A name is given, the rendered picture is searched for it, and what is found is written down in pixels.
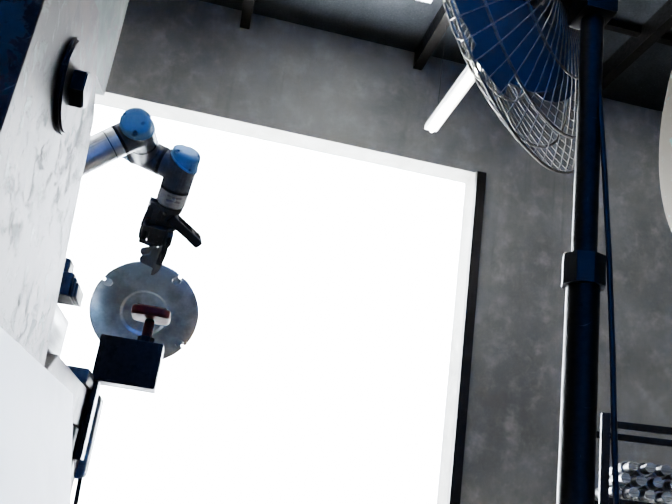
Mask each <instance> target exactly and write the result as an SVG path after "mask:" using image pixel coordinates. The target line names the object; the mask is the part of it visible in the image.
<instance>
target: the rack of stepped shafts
mask: <svg viewBox="0 0 672 504"><path fill-rule="evenodd" d="M610 428H611V413H606V412H602V413H601V415H600V431H596V438H599V439H600V453H599V488H596V489H595V500H597V501H595V504H613V488H612V466H611V467H610V440H611V433H610ZM617 429H620V430H629V431H637V432H646V433H654V434H663V435H672V427H664V426H655V425H647V424H638V423H629V422H621V421H617ZM617 436H618V441H624V442H632V443H641V444H649V445H657V446H666V447H672V440H668V439H660V438H651V437H643V436H634V435H626V434H617ZM618 472H619V499H620V504H672V468H670V466H668V465H654V464H653V463H640V464H637V462H635V461H624V462H622V463H619V464H618Z"/></svg>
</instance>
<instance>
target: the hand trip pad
mask: <svg viewBox="0 0 672 504"><path fill-rule="evenodd" d="M131 314H132V318H133V319H134V320H137V321H141V322H144V326H143V331H142V335H143V336H149V337H152V334H153V329H154V324H158V325H168V324H169V323H170V319H171V312H170V311H169V310H167V309H166V308H163V307H158V306H152V305H146V304H141V303H138V304H134V305H133V306H132V309H131Z"/></svg>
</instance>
